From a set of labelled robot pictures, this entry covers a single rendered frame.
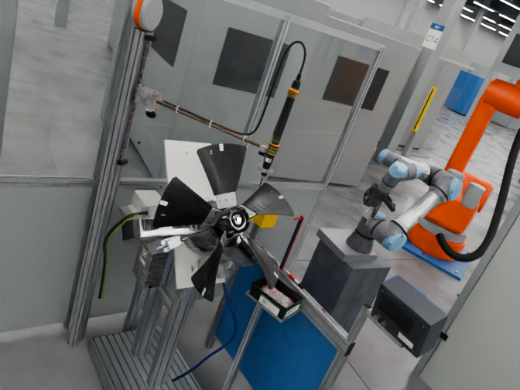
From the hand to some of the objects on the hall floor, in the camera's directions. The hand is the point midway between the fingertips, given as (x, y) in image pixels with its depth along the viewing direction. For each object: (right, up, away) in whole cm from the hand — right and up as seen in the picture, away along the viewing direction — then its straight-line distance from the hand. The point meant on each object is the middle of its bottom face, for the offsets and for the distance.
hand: (367, 215), depth 239 cm
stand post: (-114, -99, +18) cm, 152 cm away
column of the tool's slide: (-162, -74, +32) cm, 182 cm away
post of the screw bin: (-78, -109, +23) cm, 136 cm away
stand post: (-127, -87, +33) cm, 157 cm away
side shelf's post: (-137, -76, +49) cm, 164 cm away
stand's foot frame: (-119, -94, +24) cm, 154 cm away
